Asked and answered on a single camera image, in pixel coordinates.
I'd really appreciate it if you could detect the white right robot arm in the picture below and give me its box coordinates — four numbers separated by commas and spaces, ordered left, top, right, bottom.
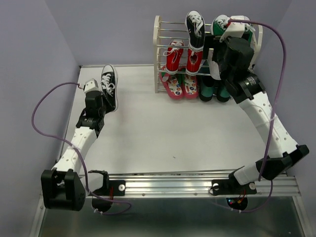
203, 34, 310, 193

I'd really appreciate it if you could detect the pink patterned sandal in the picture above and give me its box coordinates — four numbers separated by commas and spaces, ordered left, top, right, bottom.
182, 74, 198, 99
159, 66, 184, 100

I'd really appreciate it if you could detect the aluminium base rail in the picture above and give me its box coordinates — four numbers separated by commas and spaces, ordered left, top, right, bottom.
108, 171, 300, 199

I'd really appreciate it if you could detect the left green sneaker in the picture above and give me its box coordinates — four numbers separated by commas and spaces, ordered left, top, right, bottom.
210, 14, 230, 36

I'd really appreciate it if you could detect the right dark green shoe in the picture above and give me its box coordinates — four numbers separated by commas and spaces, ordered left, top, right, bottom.
216, 81, 231, 103

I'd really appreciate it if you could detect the cream metal shoe shelf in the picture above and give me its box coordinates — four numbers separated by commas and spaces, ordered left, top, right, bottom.
153, 15, 263, 93

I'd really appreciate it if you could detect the left white shoe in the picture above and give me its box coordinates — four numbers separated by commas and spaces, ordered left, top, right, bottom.
209, 61, 221, 80

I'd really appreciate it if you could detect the dark green shoe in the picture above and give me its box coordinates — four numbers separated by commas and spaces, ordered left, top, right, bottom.
216, 81, 231, 103
198, 76, 218, 102

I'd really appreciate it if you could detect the green sneaker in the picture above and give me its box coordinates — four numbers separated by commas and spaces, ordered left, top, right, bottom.
210, 14, 230, 36
242, 23, 255, 45

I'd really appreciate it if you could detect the red sneaker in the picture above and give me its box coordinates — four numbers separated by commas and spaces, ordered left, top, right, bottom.
186, 49, 203, 76
163, 39, 184, 75

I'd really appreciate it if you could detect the left dark green shoe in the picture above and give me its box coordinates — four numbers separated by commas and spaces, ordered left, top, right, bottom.
198, 76, 218, 102

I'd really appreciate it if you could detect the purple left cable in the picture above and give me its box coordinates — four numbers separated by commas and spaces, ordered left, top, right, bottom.
31, 82, 132, 215

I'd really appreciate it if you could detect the right green sneaker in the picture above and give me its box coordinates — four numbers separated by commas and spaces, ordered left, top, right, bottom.
242, 23, 255, 45

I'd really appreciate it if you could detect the black sneaker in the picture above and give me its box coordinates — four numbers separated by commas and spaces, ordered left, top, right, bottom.
185, 10, 205, 52
101, 64, 118, 113

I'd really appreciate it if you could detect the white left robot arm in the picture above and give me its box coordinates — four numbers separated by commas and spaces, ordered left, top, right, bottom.
40, 89, 125, 214

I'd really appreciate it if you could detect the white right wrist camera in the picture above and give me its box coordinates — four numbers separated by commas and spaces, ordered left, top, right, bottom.
218, 15, 250, 42

